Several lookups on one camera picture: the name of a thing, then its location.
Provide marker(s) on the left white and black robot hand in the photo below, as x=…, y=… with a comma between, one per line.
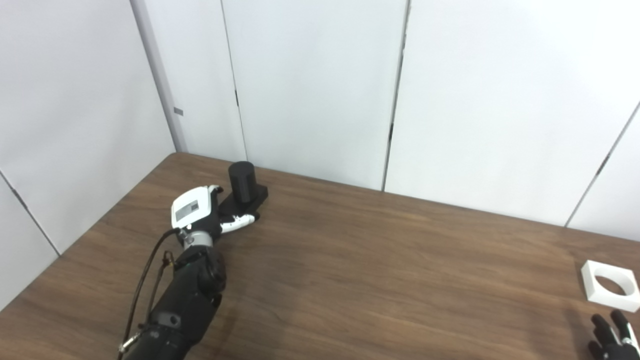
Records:
x=192, y=207

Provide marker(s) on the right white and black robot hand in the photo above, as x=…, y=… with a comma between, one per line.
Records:
x=617, y=350

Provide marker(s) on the black peg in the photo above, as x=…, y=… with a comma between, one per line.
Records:
x=242, y=182

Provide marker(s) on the white square piece with hole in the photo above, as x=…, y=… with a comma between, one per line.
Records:
x=597, y=292

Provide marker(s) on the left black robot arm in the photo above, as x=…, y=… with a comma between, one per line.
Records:
x=185, y=305

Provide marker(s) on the grey wall corner post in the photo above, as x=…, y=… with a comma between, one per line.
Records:
x=157, y=75

